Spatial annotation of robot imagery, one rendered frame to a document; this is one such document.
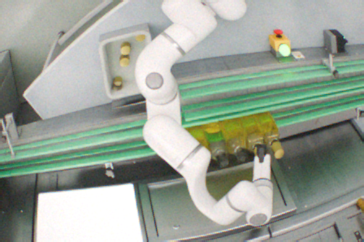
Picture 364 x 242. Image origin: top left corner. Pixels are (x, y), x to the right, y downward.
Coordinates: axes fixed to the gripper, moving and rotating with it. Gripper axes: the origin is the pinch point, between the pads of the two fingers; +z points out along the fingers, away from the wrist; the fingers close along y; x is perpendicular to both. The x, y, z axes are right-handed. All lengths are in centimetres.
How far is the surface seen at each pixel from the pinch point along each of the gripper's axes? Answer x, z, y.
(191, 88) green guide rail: 21.0, 18.6, 13.4
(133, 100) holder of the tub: 42, 27, 6
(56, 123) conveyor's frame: 72, 17, 6
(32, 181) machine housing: 90, 6, -15
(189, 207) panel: 22.4, -6.9, -12.6
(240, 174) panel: 7.4, 8.4, -12.7
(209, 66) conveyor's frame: 16.0, 29.8, 15.5
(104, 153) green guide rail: 51, 10, -3
